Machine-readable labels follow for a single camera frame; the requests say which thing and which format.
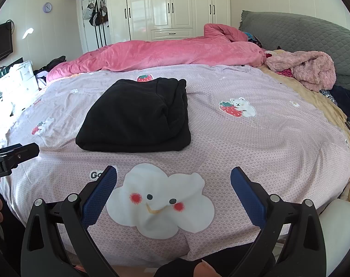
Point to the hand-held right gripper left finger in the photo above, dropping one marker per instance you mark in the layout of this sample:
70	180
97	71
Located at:
101	196

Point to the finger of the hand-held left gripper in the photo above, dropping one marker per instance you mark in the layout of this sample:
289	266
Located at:
22	153

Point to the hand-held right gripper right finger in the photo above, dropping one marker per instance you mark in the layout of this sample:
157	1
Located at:
247	199

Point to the black sweater with orange cuffs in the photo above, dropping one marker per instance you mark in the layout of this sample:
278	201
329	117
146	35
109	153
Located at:
134	115

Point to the pile of dark clothes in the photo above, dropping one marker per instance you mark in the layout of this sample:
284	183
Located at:
52	63

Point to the dark blue clothes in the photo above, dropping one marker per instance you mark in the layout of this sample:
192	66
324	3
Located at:
345	104

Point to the colourful clothes by headboard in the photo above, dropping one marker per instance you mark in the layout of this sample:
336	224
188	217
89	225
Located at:
254	39

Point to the lilac printed bed sheet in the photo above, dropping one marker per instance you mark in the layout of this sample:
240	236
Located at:
250	138

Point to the white cabinet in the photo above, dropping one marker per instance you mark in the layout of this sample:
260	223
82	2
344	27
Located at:
16	83

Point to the white round object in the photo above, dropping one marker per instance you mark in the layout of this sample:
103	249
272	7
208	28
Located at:
339	230

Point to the person's black trousers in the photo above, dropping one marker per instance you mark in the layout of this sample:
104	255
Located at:
175	268

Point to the black television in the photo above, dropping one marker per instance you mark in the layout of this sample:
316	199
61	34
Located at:
0	43

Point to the beige blanket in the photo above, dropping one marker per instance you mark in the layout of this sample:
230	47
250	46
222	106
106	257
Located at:
316	104

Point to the pink fluffy garment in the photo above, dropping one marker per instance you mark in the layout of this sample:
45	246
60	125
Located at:
307	69

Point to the pink duvet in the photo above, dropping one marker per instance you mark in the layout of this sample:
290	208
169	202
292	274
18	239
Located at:
152	56

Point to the hanging bags on door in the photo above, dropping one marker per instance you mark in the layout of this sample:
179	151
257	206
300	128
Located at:
97	13

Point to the grey quilted headboard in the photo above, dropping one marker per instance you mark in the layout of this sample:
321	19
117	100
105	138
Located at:
301	31

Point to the white wardrobe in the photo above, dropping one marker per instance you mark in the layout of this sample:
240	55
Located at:
169	5

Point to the round wall clock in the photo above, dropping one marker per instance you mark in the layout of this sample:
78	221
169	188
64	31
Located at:
47	7

